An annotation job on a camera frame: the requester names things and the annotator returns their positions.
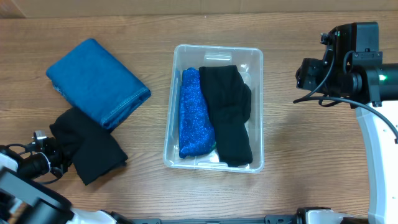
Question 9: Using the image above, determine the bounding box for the black cloth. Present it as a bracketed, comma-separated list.
[199, 65, 253, 167]
[50, 108, 128, 185]

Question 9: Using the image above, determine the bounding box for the blue glitter cloth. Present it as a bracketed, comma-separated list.
[178, 68, 216, 159]

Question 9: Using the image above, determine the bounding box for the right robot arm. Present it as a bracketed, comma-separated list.
[295, 22, 397, 223]

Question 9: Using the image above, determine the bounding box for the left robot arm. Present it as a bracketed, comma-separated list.
[1, 138, 118, 224]

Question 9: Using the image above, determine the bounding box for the clear plastic container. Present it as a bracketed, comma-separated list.
[163, 44, 264, 174]

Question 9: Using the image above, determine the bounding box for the teal folded towel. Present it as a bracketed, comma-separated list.
[46, 39, 151, 131]

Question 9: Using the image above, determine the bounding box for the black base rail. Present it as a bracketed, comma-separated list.
[108, 207, 352, 224]

